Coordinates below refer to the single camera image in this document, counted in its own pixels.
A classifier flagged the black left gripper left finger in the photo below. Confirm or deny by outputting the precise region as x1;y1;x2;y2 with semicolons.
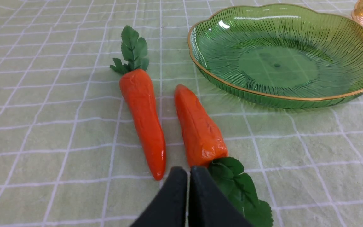
131;166;188;227

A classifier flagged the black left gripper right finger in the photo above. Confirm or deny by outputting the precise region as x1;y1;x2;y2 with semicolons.
188;166;252;227

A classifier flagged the short orange toy carrot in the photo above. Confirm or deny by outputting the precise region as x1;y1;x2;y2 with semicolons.
174;84;274;227

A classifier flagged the long orange toy carrot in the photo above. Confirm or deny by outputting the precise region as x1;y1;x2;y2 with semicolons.
110;25;167;181

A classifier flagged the green glass plate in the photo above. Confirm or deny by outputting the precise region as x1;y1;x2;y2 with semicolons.
187;4;363;109

